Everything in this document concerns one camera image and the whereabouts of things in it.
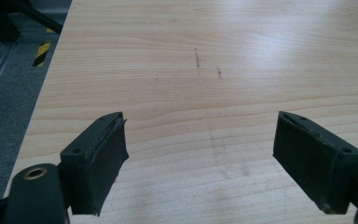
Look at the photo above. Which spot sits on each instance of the yellow black hazard tape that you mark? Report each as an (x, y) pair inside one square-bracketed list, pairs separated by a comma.
[(41, 54)]

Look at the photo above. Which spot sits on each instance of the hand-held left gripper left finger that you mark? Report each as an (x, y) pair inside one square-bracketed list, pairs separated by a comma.
[(90, 168)]

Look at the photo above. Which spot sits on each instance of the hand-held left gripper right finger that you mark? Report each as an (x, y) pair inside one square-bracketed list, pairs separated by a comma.
[(310, 161)]

